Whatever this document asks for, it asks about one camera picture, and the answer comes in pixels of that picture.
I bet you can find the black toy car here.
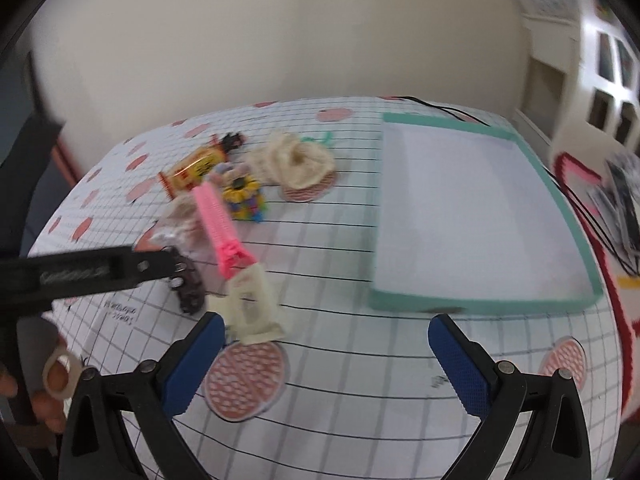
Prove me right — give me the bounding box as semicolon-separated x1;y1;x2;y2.
163;246;206;315

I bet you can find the yellow snack packet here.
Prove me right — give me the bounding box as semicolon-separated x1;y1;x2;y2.
158;143;228;200

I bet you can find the pink hair roller clip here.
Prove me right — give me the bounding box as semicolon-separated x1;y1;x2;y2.
191;183;257;280

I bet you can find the pastel rainbow fuzzy hair tie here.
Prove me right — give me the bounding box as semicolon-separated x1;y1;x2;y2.
207;160;252;189

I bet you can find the bag of cotton swabs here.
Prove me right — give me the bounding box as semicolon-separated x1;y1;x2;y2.
150;193;212;257

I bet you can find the person's left hand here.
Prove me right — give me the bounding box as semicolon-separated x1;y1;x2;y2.
1;362;68;434

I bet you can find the cream lace scrunchie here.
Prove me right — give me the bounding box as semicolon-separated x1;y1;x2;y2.
243;131;336;190

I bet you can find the yellow sunflower fidget spinner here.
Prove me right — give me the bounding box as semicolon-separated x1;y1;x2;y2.
222;176;266;222

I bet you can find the crocheted red pink mat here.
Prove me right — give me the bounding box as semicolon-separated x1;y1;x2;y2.
552;152;639;424

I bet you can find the black cable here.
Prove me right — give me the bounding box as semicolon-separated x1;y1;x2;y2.
394;94;482;124

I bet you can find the cream claw hair clip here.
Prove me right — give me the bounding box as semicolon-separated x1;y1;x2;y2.
205;263;291;346

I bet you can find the white grid tablecloth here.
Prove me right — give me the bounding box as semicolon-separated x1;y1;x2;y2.
29;98;622;479

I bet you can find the black claw hair clip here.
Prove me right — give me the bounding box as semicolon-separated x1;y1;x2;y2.
219;132;246;154

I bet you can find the green shallow tray box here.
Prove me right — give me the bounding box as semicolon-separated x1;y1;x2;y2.
369;113;604;315

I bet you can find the white bedside shelf unit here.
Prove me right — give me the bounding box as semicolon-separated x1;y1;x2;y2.
513;0;639;167

